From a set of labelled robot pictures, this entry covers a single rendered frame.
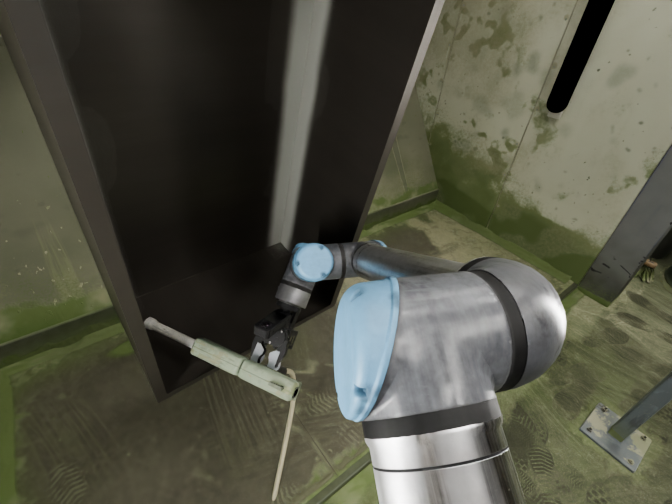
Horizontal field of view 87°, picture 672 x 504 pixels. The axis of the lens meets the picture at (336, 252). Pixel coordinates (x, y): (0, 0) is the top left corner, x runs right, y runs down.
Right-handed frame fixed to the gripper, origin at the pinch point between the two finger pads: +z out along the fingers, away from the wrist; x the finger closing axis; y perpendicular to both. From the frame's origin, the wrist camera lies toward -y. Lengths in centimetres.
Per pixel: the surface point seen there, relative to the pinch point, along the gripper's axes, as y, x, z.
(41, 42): -71, 2, -35
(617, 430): 84, -114, -19
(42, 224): 12, 116, -14
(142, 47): -46, 28, -56
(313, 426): 49, -8, 19
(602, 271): 135, -114, -97
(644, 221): 108, -118, -119
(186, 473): 27, 22, 43
